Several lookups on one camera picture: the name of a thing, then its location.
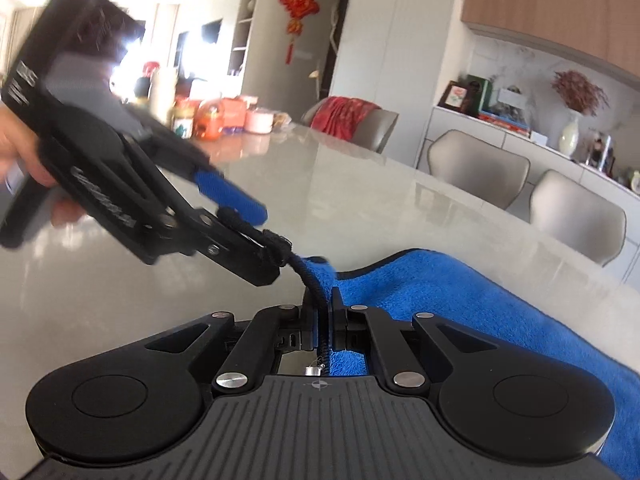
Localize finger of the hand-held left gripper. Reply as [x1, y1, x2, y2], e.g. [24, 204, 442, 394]
[149, 126, 269, 227]
[159, 206, 292, 289]

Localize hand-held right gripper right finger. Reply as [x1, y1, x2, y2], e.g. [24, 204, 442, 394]
[327, 286, 502, 391]

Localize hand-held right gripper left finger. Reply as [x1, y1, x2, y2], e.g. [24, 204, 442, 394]
[142, 287, 324, 395]

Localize grey and blue towel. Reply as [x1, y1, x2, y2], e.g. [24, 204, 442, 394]
[219, 206, 640, 467]

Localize orange plastic bag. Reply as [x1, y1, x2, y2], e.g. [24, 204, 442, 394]
[194, 99, 224, 142]

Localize orange box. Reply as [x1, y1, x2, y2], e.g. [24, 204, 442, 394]
[221, 97, 252, 132]

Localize glass jar with lid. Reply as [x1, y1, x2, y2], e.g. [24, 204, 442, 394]
[171, 100, 197, 139]

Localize tall white bottle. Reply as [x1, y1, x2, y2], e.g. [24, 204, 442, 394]
[148, 66, 177, 122]

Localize red patterned cloth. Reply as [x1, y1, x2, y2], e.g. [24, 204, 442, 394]
[310, 96, 382, 142]

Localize beige chair with red cloth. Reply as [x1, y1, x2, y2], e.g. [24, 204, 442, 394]
[301, 95, 401, 155]

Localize white decorative branches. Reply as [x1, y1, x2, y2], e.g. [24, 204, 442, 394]
[311, 0, 343, 83]

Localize beige dining chair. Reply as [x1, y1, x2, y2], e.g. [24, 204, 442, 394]
[424, 129, 532, 222]
[529, 169, 629, 267]

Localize framed flower picture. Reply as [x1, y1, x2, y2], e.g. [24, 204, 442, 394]
[438, 80, 470, 112]

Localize white sideboard cabinet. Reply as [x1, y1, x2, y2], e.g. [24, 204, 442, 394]
[414, 105, 640, 286]

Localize stack of flat books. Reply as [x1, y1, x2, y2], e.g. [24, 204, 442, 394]
[477, 110, 533, 137]

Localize white ceramic vase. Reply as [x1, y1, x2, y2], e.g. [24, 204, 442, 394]
[559, 110, 584, 155]

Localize clear glass jar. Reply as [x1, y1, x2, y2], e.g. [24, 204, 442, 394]
[584, 129, 617, 172]

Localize red knot wall ornament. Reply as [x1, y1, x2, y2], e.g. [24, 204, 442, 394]
[279, 0, 322, 65]

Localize wooden wall cabinet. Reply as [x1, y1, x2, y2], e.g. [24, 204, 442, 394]
[461, 0, 640, 78]

